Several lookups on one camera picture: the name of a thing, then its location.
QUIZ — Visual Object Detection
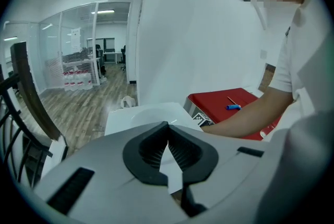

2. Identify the white wall conduit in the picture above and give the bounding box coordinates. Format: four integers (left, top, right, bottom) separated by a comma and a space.
250, 1, 268, 30

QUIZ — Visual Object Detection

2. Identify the person's right forearm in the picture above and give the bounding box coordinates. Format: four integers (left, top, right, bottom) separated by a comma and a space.
202, 86, 294, 139

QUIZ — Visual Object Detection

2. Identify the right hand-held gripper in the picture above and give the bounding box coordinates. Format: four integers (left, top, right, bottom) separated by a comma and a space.
192, 112, 215, 127

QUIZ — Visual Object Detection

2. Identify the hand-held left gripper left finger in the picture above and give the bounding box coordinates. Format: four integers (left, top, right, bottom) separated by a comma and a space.
33, 121, 183, 221

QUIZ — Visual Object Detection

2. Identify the clear glass cup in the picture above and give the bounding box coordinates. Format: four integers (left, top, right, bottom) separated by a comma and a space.
259, 123, 276, 138

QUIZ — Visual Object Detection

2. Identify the black office chair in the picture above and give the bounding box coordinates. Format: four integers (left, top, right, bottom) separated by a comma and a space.
120, 45, 127, 71
95, 44, 106, 75

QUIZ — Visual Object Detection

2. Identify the person's white t-shirt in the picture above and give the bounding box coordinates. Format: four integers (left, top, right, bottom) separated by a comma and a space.
258, 0, 334, 224

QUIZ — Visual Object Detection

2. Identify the pack of clear water bottles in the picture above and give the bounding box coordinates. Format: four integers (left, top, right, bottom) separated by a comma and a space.
62, 70, 94, 92

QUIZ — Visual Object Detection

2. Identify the blue handled window squeegee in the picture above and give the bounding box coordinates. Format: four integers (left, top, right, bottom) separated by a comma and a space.
226, 96, 243, 111

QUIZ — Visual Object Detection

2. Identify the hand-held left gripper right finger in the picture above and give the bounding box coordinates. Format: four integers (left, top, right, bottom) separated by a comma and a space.
169, 123, 271, 221

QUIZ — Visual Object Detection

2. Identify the white plastic bag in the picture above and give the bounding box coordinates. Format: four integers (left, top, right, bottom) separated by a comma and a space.
120, 96, 138, 109

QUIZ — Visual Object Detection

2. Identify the white office desk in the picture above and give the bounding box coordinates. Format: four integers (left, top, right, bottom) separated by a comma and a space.
103, 51, 123, 64

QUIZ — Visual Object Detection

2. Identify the dark stair railing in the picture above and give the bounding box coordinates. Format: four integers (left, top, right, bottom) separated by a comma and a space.
0, 41, 69, 187

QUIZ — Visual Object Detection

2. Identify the glass office partition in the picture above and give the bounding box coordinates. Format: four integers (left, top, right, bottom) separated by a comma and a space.
26, 1, 134, 93

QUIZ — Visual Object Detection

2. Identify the white water dispenser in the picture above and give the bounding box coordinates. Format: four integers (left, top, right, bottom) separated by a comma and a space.
104, 102, 204, 194

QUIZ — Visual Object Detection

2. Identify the red tablecloth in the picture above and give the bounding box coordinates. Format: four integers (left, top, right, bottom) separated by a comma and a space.
186, 87, 282, 142

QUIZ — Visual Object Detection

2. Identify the white roll-up banner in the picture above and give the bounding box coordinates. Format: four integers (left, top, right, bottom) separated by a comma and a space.
70, 27, 81, 54

